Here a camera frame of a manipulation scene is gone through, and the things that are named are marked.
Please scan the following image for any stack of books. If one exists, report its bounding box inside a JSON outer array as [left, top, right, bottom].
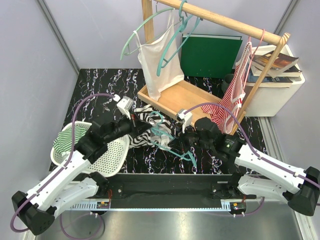
[[246, 51, 302, 88]]

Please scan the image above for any green binder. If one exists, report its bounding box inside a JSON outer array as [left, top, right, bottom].
[[180, 33, 243, 79]]

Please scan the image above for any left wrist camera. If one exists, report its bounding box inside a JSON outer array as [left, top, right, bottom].
[[116, 96, 134, 119]]

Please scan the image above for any wooden tray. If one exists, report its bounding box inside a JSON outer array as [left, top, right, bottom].
[[138, 80, 220, 120]]

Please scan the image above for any green white striped garment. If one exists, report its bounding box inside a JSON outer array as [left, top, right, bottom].
[[53, 125, 87, 154]]

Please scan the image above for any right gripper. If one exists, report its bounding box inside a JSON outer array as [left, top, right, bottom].
[[167, 123, 213, 153]]

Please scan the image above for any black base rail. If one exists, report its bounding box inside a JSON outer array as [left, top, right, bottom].
[[79, 173, 256, 210]]

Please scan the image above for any purple cable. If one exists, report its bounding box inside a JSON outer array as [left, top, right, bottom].
[[184, 101, 320, 218], [9, 93, 122, 238]]

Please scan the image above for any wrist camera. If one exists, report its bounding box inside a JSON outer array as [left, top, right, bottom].
[[176, 109, 193, 133], [116, 96, 134, 119]]

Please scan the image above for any wooden clothes rack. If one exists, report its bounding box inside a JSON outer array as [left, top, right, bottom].
[[141, 0, 292, 121]]

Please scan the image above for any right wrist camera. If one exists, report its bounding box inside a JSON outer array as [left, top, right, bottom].
[[176, 109, 193, 133]]

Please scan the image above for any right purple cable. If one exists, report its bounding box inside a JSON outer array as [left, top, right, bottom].
[[184, 101, 320, 218]]

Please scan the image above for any black white striped tank top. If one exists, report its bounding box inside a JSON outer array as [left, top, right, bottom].
[[128, 104, 174, 150]]

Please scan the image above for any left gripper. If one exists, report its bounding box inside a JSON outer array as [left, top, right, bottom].
[[104, 109, 152, 144]]

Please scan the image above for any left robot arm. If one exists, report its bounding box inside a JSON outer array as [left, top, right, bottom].
[[10, 114, 152, 236]]

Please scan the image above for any pink hanger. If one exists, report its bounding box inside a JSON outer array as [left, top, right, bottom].
[[243, 28, 266, 83]]

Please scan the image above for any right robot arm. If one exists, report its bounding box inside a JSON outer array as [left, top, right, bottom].
[[171, 117, 320, 217]]

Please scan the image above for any white perforated laundry basket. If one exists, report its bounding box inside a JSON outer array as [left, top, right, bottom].
[[50, 121, 130, 178]]

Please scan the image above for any teal hanger with white top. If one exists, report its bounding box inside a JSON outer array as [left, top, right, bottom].
[[120, 6, 176, 61]]

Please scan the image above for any red white striped garment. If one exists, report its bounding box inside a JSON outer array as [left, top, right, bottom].
[[201, 41, 252, 134]]

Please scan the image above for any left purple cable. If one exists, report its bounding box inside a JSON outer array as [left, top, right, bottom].
[[9, 93, 122, 238]]

